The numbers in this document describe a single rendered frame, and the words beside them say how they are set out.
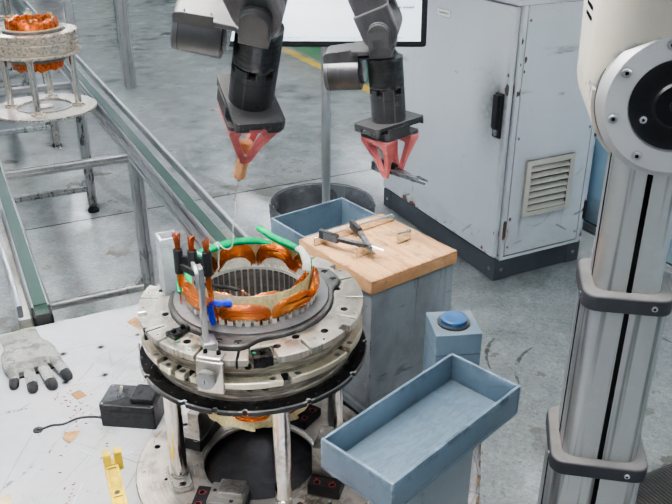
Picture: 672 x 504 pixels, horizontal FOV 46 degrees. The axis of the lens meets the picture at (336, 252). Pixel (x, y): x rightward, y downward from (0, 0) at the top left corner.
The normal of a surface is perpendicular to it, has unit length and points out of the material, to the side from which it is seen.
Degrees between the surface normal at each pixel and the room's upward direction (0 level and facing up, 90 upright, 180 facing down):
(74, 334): 0
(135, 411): 90
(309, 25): 83
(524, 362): 0
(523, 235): 89
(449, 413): 0
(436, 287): 90
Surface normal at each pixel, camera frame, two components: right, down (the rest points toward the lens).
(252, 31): -0.15, 0.86
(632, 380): -0.18, 0.43
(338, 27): -0.01, 0.33
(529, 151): 0.45, 0.39
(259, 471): 0.00, -0.90
